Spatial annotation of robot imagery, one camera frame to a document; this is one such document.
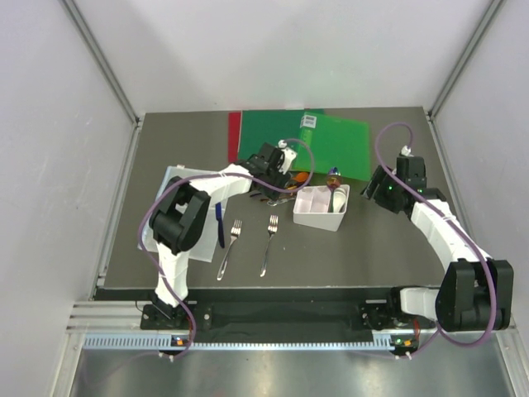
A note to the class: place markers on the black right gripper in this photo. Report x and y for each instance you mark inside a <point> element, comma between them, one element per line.
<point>381,176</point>

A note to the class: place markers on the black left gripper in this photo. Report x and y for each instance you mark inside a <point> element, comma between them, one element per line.
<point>282,178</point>

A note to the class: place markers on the white ceramic spoon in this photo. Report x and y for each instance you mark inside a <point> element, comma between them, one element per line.
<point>338,200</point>

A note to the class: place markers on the silver spoon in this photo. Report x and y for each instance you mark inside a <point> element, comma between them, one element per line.
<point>333,182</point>

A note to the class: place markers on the white divided plastic container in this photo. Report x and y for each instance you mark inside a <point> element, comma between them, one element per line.
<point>311,208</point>

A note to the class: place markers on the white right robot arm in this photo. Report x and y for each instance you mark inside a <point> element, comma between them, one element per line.
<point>476,291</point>

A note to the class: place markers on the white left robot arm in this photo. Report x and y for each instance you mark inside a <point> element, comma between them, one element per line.
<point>236,179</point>

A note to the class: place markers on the orange plastic spoon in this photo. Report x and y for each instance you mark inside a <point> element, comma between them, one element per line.
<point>300,178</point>

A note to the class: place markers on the red folder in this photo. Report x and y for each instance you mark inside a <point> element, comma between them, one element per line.
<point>234,133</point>

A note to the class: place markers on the dark blue table knife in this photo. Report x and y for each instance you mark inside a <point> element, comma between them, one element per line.
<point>220,228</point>

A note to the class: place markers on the light green plastic folder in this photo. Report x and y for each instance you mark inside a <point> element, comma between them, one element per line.
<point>334,142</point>

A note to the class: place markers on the clear mesh zip pouch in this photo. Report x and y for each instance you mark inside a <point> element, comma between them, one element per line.
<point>184,219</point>

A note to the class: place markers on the dark green ring binder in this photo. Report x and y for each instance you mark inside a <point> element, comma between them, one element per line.
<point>268,126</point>

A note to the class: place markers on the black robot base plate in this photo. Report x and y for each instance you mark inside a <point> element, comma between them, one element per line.
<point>254,317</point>

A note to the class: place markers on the grey slotted cable duct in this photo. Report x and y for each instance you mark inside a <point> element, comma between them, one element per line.
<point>167,342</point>

